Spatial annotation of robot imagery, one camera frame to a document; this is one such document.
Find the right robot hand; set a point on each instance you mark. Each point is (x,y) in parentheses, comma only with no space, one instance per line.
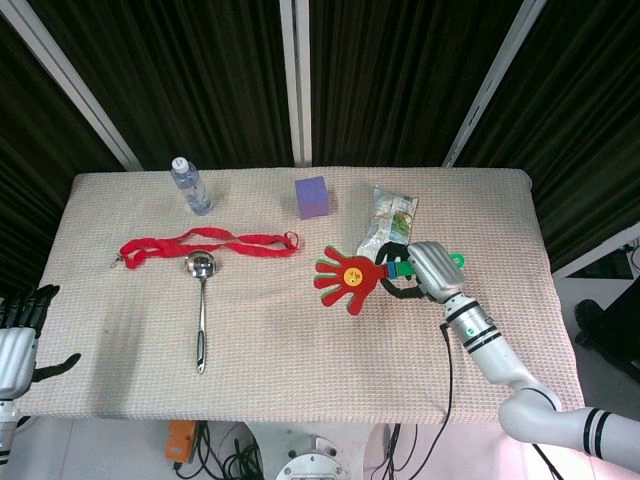
(432,270)

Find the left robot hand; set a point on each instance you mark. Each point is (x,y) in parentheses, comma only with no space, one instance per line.
(17,345)

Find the red hand clapper toy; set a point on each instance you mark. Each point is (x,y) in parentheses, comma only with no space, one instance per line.
(350,280)

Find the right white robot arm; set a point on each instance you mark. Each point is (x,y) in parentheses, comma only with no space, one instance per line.
(515,365)

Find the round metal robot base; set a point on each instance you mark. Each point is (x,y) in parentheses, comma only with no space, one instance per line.
(312,462)

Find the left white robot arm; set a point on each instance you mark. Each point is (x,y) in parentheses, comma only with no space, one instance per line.
(7,430)

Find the beige woven tablecloth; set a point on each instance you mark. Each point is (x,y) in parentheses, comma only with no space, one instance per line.
(310,300)

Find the orange plastic power strip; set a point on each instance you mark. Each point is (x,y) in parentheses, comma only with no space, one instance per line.
(179,442)

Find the crumpled snack packet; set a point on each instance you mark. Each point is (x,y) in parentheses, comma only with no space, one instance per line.
(392,220)

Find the purple foam cube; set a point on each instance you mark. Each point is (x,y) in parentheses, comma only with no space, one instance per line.
(314,198)

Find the black chair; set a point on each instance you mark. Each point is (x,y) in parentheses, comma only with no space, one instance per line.
(612,325)

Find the stainless steel ladle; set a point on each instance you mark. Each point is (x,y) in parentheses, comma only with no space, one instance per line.
(201,300)

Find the clear plastic water bottle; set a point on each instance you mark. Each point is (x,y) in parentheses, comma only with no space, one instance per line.
(192,186)

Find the white window frame post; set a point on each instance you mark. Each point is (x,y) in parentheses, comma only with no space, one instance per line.
(72,82)
(296,82)
(492,82)

